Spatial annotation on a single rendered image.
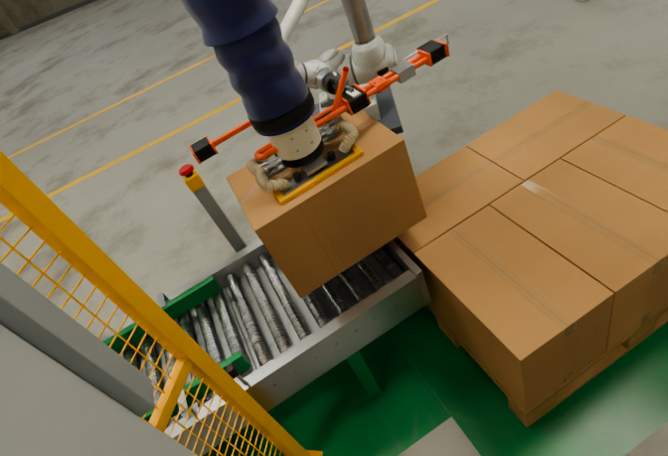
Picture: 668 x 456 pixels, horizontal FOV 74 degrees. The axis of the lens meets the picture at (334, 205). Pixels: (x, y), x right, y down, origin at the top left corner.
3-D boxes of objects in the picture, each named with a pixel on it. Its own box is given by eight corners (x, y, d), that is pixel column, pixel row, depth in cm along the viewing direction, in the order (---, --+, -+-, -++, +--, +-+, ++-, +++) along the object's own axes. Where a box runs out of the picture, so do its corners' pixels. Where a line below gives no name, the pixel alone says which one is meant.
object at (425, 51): (431, 67, 161) (428, 55, 158) (419, 62, 167) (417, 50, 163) (449, 56, 162) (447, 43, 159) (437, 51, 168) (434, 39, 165)
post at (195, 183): (274, 307, 260) (184, 182, 196) (270, 299, 265) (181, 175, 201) (284, 301, 261) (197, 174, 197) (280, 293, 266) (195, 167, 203)
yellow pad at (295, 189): (281, 206, 150) (275, 196, 147) (272, 193, 157) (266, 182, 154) (365, 155, 154) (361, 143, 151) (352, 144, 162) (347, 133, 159)
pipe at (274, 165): (275, 196, 149) (268, 184, 145) (253, 165, 168) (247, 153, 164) (359, 144, 154) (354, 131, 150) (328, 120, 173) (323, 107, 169)
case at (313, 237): (300, 299, 171) (254, 230, 145) (268, 241, 201) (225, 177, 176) (426, 217, 179) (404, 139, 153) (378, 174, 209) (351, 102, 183)
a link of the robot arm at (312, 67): (335, 90, 183) (306, 92, 178) (320, 80, 195) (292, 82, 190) (337, 64, 178) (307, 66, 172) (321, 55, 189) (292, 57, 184)
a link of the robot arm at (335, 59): (328, 86, 239) (313, 50, 225) (360, 77, 234) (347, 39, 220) (325, 103, 228) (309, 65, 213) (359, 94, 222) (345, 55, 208)
